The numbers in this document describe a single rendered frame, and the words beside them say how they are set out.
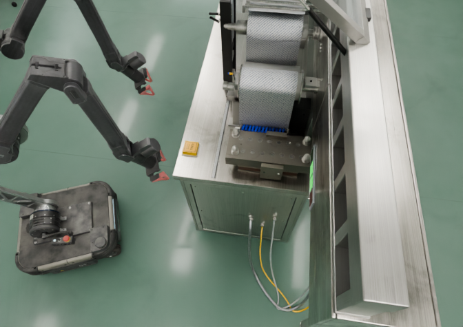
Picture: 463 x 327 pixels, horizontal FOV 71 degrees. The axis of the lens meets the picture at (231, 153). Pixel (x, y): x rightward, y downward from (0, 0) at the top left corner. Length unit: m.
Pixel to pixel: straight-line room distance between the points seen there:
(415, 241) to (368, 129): 0.33
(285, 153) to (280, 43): 0.48
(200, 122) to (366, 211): 1.19
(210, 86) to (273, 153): 0.64
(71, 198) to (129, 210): 0.41
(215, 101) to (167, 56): 1.75
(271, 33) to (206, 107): 0.57
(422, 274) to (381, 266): 0.29
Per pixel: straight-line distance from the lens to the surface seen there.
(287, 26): 1.50
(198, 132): 1.72
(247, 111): 1.49
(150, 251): 2.45
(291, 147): 1.52
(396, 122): 1.18
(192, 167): 1.61
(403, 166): 1.09
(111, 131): 1.17
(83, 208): 2.42
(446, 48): 4.10
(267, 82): 1.38
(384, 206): 0.75
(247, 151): 1.49
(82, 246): 2.35
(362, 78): 0.95
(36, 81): 1.00
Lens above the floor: 2.29
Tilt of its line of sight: 58 degrees down
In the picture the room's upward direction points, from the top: 2 degrees counter-clockwise
